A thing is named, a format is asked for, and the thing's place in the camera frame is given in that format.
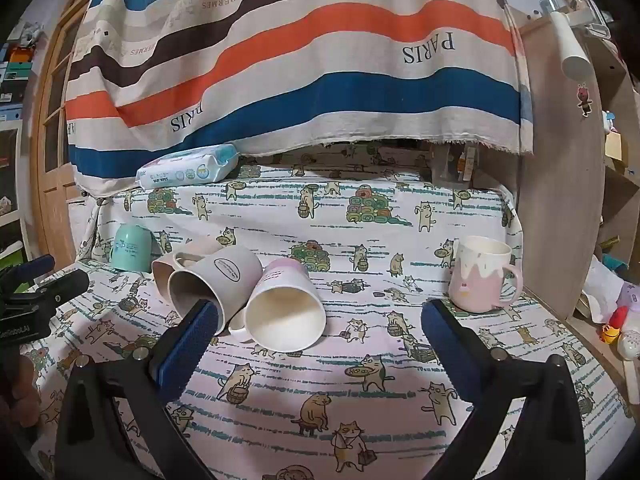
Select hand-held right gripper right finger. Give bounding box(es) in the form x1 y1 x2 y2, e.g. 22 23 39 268
421 299 587 480

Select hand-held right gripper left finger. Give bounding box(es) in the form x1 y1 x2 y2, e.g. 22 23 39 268
54 299 223 480

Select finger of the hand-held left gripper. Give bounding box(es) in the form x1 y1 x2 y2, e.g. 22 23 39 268
19 254 56 282
30 270 91 311

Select teal cup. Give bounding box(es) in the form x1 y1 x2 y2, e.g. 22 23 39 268
110 223 153 273

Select beige cup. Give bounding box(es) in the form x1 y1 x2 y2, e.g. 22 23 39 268
151 237 236 302

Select grey cup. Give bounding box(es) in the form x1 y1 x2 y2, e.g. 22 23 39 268
167 246 262 336

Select white cup with pink base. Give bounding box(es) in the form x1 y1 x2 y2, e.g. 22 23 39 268
229 258 326 352

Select person's left hand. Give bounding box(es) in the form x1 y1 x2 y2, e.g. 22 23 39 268
5 357 42 428

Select pink and white mug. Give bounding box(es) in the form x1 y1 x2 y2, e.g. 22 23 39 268
447 235 524 313

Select cat printed cloth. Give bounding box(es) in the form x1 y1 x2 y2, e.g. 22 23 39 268
15 142 631 480

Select baby wipes packet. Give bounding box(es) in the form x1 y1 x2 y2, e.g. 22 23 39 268
136 144 240 190

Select red and yellow toy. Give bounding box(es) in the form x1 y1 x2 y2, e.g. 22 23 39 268
600 305 631 345

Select white plastic bag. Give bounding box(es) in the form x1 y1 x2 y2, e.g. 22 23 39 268
582 255 626 323

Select clear plastic container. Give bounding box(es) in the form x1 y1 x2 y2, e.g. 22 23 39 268
432 142 481 186

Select stack of coloured boxes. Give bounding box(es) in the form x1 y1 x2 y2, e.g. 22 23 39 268
0 40 37 111

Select wooden shelf panel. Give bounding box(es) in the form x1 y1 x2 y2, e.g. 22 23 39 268
510 5 640 321

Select cardboard box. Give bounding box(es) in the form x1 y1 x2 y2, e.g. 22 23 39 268
602 129 629 162

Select cartoon sticker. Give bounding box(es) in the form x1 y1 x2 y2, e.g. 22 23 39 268
575 82 596 118

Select striped blanket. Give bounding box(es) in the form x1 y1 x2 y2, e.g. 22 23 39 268
64 0 535 193

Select white cylinder handle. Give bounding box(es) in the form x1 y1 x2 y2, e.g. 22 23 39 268
547 10 592 78

